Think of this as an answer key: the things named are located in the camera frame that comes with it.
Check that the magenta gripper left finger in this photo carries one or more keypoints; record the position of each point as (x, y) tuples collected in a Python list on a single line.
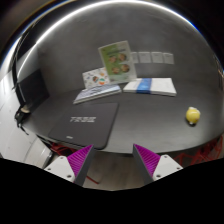
[(73, 168)]

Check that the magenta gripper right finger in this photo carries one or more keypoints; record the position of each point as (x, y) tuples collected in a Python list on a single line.
[(153, 166)]

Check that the black mouse pad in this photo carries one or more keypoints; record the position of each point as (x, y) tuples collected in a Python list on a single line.
[(86, 124)]

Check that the yellow computer mouse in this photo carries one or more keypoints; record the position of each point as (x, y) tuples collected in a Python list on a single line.
[(192, 115)]

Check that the blue striped booklet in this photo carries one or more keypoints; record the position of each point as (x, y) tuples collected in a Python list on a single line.
[(96, 92)]

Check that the white and blue booklet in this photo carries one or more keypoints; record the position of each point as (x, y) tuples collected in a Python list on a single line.
[(156, 86)]

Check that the black desk clamp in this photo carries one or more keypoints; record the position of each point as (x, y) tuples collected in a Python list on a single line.
[(21, 115)]

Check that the small colourful leaflet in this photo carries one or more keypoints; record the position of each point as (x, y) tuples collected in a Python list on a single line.
[(96, 77)]

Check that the black monitor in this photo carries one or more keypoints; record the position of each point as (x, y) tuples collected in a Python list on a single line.
[(33, 89)]

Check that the green upright brochure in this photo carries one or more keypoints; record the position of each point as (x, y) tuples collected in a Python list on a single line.
[(118, 62)]

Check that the red chair frame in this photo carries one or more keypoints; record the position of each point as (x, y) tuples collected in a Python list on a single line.
[(209, 152)]

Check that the white wall papers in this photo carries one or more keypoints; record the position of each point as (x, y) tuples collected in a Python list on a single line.
[(153, 57)]

